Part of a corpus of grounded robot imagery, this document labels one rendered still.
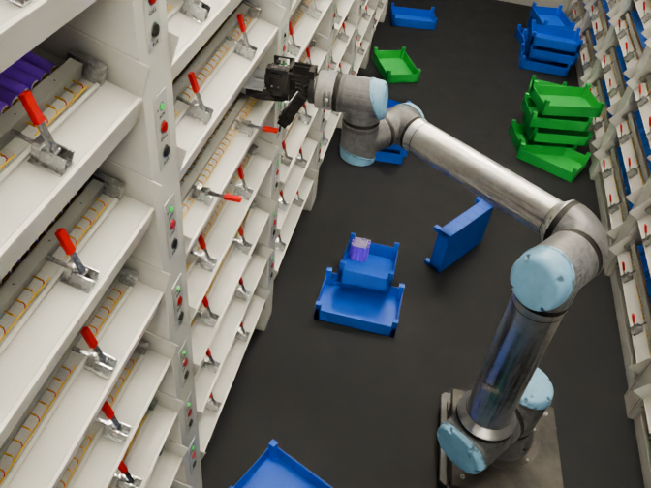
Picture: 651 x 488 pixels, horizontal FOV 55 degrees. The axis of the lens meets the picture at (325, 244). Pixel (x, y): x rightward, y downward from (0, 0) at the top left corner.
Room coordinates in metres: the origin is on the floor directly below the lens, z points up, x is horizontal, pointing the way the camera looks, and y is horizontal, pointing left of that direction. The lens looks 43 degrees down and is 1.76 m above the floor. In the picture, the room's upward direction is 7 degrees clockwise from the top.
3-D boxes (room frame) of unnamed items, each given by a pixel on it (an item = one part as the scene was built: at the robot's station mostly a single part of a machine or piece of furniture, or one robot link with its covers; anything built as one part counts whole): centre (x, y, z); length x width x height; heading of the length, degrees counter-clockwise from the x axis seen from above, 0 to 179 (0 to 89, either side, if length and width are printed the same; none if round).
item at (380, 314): (1.59, -0.15, 0.04); 0.30 x 0.20 x 0.08; 82
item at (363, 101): (1.33, -0.04, 1.02); 0.12 x 0.09 x 0.10; 82
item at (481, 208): (1.97, -0.54, 0.10); 0.30 x 0.08 x 0.20; 140
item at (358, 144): (1.33, -0.06, 0.91); 0.12 x 0.09 x 0.12; 135
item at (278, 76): (1.35, 0.13, 1.03); 0.12 x 0.08 x 0.09; 82
